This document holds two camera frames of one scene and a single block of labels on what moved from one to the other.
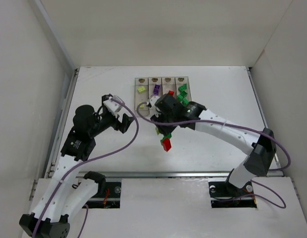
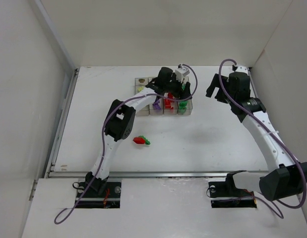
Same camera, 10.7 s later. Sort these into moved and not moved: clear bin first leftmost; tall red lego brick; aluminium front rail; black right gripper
Moved: tall red lego brick; black right gripper
Not moved: aluminium front rail; clear bin first leftmost
